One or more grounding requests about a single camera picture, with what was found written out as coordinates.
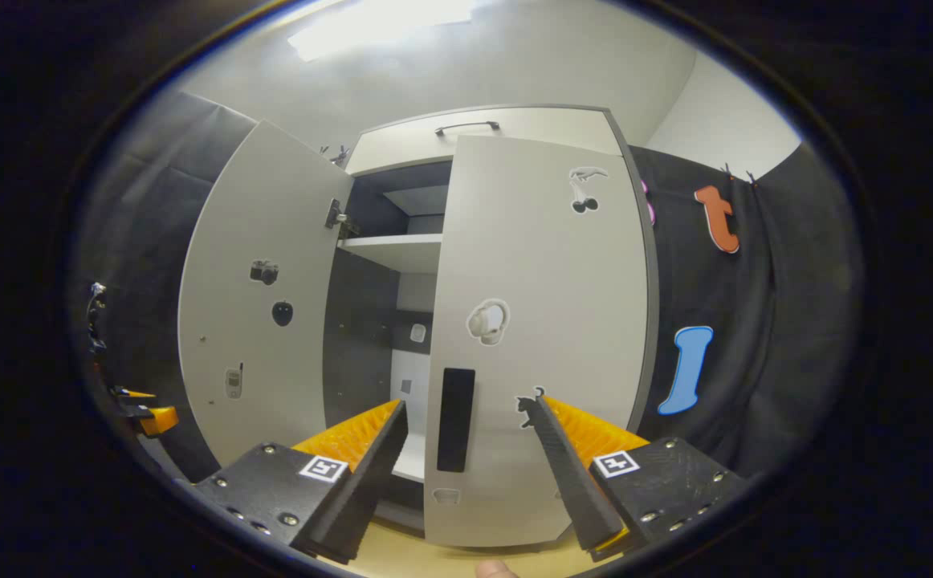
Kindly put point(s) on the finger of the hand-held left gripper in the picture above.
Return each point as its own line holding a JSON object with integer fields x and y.
{"x": 133, "y": 395}
{"x": 157, "y": 420}

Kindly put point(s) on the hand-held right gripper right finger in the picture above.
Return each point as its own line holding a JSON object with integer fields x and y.
{"x": 575, "y": 490}

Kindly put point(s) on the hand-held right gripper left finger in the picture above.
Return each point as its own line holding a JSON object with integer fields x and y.
{"x": 362, "y": 498}

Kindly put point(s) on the white cabinet door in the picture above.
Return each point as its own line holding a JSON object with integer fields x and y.
{"x": 274, "y": 209}
{"x": 531, "y": 265}

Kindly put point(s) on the grey and white cabinet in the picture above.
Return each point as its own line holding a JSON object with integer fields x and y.
{"x": 362, "y": 337}

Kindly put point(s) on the white cabinet shelf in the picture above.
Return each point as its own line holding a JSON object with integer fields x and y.
{"x": 402, "y": 249}

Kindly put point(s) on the metal door hinge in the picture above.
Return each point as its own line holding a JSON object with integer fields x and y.
{"x": 338, "y": 218}

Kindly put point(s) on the white cabinet drawer front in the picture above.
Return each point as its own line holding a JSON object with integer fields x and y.
{"x": 563, "y": 124}

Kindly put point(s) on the black backdrop cloth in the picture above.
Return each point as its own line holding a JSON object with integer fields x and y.
{"x": 796, "y": 321}

